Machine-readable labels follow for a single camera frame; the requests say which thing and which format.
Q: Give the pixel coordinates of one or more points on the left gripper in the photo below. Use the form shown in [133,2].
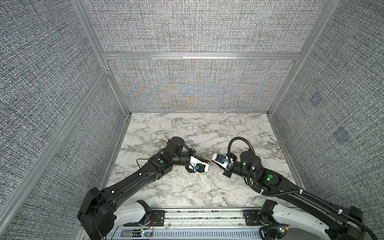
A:
[204,161]

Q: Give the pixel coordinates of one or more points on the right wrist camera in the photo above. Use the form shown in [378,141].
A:
[223,161]

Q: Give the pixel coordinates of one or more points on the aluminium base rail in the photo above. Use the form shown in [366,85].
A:
[139,214]

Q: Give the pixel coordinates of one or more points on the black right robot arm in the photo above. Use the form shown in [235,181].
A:
[290,206]

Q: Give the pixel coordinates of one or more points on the grey slotted cable duct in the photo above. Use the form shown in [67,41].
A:
[185,234]

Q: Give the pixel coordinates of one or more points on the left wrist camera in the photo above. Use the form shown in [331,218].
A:
[198,166]

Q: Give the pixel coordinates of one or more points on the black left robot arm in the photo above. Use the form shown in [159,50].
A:
[156,167]

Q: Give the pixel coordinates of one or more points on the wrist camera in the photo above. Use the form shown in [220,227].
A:
[198,166]
[223,161]

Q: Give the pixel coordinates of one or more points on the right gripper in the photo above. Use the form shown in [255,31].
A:
[227,173]

